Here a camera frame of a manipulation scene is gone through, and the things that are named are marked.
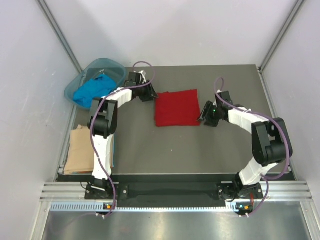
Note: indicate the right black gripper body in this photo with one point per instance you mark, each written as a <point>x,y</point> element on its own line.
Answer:
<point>213,116</point>

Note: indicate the red t-shirt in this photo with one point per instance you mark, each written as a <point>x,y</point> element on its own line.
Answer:
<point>179,108</point>

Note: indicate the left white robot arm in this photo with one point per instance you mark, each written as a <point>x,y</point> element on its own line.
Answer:
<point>103,124</point>

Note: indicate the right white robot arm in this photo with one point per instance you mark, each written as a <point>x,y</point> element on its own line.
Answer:
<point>270,141</point>

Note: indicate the teal plastic basket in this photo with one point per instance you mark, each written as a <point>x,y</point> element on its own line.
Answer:
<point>111,68</point>

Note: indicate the folded tan t-shirt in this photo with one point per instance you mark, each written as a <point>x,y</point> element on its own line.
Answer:
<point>83,157</point>

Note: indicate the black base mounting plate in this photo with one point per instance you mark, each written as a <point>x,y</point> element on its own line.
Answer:
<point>176,190</point>

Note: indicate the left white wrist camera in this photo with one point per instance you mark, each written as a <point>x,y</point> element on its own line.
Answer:
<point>143,79</point>

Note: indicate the slotted cable duct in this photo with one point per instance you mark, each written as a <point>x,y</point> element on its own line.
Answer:
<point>102,207</point>

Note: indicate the aluminium frame rail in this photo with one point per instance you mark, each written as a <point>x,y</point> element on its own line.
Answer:
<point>279,191</point>

